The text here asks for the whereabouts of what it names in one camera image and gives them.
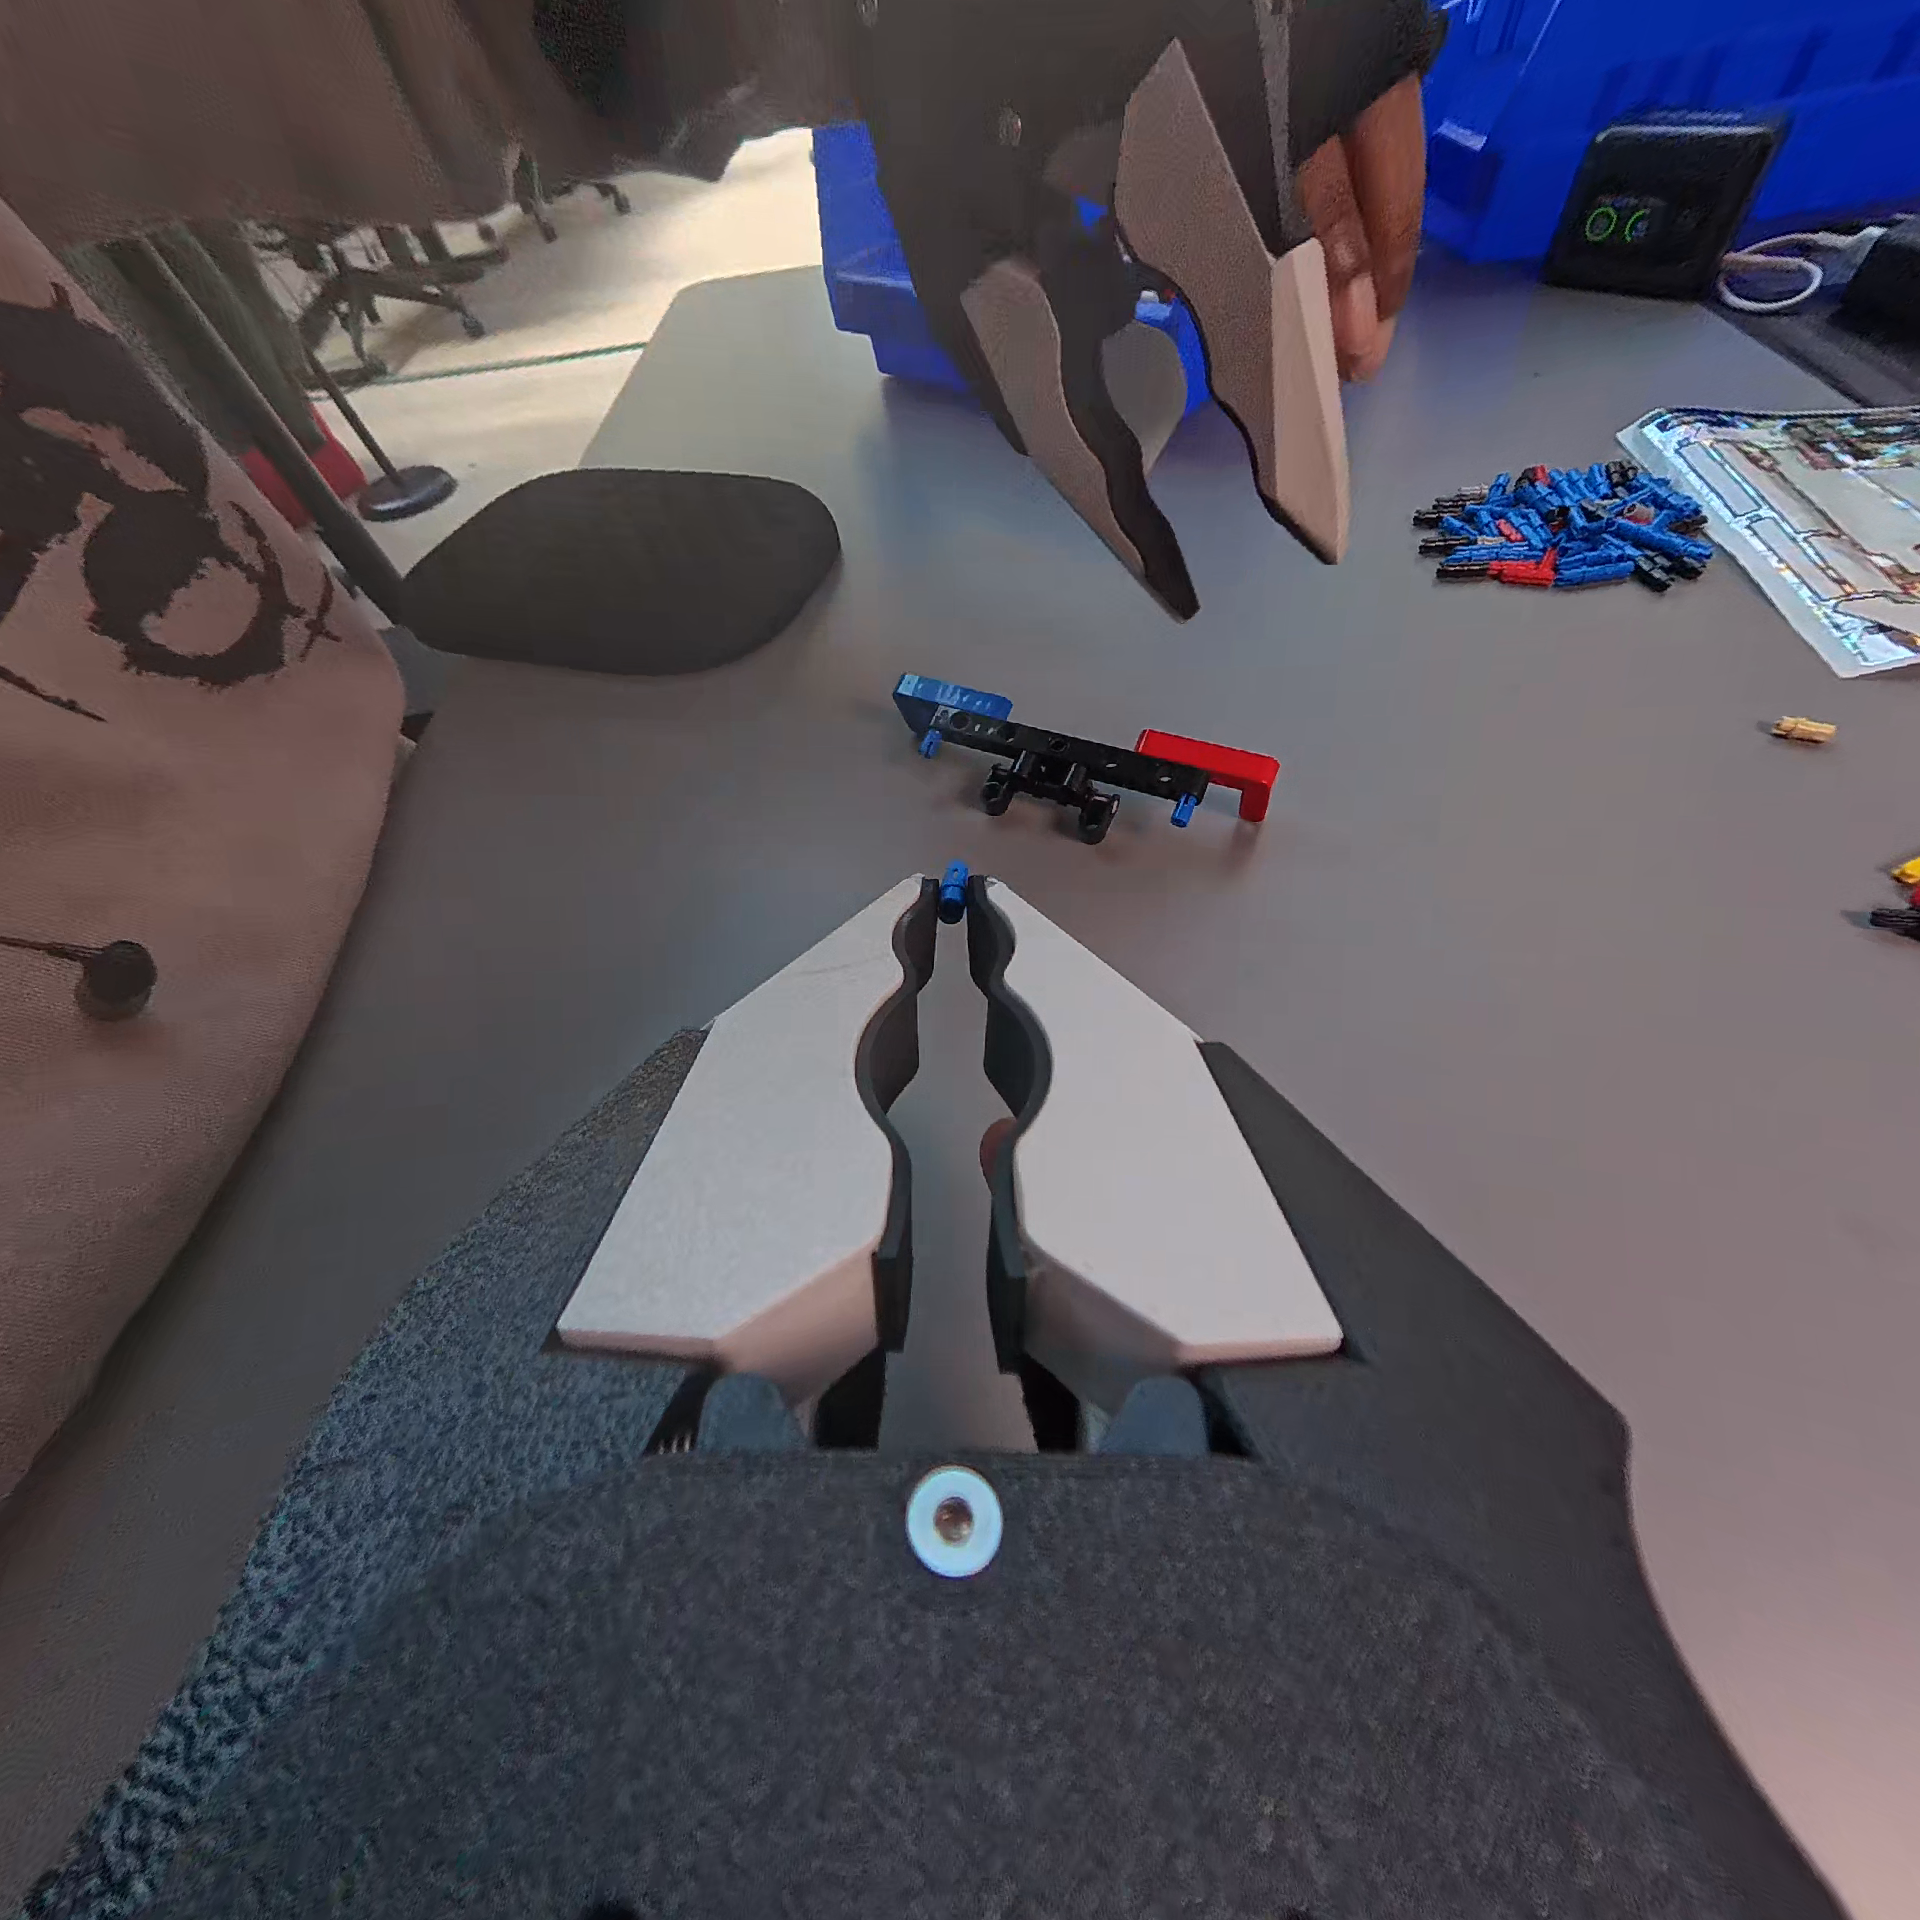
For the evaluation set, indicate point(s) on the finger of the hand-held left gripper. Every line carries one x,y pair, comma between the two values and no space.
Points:
1036,375
1275,346

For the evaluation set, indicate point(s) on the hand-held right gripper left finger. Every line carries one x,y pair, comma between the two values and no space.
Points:
750,1200

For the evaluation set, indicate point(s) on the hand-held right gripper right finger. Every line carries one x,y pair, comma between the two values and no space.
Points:
1171,1200

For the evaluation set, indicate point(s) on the blue connector pin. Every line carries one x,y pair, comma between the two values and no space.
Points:
953,887

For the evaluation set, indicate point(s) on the black red blue beam assembly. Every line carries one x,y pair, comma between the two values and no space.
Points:
1065,750

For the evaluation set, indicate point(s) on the grey desk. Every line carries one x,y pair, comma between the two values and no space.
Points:
1499,975

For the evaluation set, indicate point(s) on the person's left hand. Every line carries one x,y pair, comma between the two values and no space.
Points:
1372,225

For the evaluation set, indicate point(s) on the blue plastic bin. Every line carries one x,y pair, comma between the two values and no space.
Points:
1650,59
868,285

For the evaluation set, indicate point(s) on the pile of blue red pins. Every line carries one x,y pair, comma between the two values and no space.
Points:
1576,523

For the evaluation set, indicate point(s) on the black case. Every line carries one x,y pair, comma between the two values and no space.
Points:
1657,202

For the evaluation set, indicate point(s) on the black knit cloth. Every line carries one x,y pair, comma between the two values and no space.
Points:
614,569

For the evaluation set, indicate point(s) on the black office chair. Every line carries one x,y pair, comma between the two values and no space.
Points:
563,189
388,285

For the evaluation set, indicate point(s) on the shiny sticker sheet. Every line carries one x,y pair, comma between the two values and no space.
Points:
1798,511

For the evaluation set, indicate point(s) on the black power adapter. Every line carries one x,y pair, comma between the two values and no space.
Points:
1891,277

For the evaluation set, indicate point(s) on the black round-base stand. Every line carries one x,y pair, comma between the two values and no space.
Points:
405,489

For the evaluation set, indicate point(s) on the small tan connector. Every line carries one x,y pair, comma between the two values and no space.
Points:
1798,731

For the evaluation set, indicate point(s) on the pile of mixed small pieces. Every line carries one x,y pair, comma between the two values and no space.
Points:
1902,901

